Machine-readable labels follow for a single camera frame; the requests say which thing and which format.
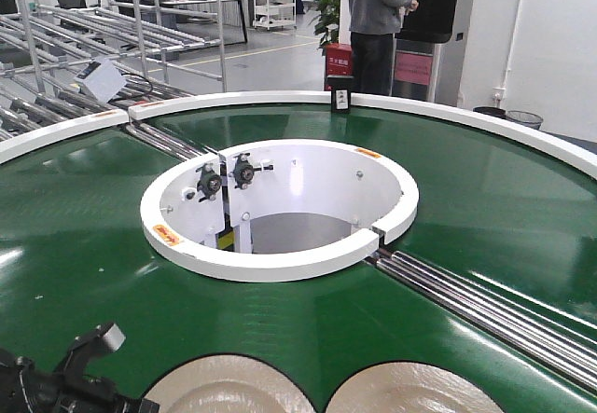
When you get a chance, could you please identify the steel roller rack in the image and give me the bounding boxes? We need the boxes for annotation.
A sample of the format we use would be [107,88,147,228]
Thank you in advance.
[1,0,225,140]

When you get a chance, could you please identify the black water dispenser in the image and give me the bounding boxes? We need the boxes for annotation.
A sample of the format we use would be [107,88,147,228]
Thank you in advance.
[392,0,457,102]

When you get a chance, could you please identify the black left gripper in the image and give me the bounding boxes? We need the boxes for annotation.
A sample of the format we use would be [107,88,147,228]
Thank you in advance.
[18,322,160,412]

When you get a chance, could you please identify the black bearing mount left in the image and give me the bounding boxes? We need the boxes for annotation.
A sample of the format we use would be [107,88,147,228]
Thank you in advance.
[196,163,222,201]

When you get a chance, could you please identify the beige plate black rim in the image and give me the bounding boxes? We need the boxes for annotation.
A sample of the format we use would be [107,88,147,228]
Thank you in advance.
[146,354,314,412]

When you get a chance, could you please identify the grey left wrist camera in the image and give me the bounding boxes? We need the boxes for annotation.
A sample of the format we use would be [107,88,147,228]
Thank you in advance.
[102,324,126,352]

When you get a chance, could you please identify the black bearing mount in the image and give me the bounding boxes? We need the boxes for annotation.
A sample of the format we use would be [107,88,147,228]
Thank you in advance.
[196,163,222,201]
[232,154,256,189]

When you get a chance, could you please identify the white outer conveyor rim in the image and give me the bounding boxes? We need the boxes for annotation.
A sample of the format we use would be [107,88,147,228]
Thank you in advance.
[1,90,596,178]

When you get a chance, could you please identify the red fire equipment box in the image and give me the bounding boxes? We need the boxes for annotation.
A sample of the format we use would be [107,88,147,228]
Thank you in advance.
[324,43,353,90]

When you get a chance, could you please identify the black bearing mount right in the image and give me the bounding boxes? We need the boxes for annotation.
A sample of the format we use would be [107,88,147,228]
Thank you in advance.
[232,154,256,189]

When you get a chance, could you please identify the steel conveyor rollers left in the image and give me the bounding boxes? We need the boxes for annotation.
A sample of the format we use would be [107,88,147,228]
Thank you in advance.
[120,121,207,160]

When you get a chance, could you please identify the white trolley shelf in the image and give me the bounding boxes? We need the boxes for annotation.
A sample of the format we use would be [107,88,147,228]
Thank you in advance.
[253,0,296,31]

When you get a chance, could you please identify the grey control box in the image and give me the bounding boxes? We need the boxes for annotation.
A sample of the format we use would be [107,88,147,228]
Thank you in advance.
[74,57,126,103]

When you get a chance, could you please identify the person in grey sweater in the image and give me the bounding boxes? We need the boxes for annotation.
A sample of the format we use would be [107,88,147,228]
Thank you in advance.
[349,0,419,96]

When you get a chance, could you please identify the green potted plant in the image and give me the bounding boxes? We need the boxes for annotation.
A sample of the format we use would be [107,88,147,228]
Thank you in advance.
[313,0,340,55]

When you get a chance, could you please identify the steel conveyor rollers right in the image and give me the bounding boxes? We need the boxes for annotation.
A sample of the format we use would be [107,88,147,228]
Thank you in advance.
[367,249,596,394]

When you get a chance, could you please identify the white inner conveyor ring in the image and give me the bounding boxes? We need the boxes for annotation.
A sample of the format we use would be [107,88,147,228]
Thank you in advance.
[139,139,420,283]

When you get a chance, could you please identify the black sensor box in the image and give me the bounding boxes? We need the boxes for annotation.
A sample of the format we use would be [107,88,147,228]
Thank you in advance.
[326,75,353,114]

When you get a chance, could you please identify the wire mesh waste bin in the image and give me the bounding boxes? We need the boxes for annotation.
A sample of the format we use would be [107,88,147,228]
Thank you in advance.
[505,110,544,130]

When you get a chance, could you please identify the steel conveyor rollers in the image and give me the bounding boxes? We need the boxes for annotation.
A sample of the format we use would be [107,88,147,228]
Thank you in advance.
[367,249,596,394]
[120,121,207,160]

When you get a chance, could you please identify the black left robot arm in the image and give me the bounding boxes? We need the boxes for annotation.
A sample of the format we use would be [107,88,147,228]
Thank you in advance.
[1,322,160,412]

